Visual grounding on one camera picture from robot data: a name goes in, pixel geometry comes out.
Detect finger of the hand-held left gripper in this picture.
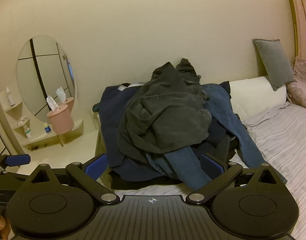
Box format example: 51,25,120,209
0,152,31,175

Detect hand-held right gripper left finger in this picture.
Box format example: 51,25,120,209
29,153,120,204

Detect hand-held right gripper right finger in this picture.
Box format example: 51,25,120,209
186,154,287,204

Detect dark grey pants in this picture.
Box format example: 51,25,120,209
118,58,214,161

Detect cream vanity table with shelves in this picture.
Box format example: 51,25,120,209
0,90,103,178

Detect black garment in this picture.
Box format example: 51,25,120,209
110,137,241,191

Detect navy blue garment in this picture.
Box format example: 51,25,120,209
92,81,231,183

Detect blue jeans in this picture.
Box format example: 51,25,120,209
145,84,288,191

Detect pink round tissue box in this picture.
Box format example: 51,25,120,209
46,104,75,135

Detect white spray bottle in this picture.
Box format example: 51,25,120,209
6,87,16,106

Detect white tissue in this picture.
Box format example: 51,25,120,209
46,95,60,111

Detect grey striped bedsheet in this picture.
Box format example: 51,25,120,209
115,100,306,240

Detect white bolster pillow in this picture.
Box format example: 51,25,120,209
229,76,287,119

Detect grey pillow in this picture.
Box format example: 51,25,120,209
252,39,297,91

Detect pink crumpled blanket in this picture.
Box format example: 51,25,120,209
285,57,306,112

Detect oval wall mirror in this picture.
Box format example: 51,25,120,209
16,34,76,117

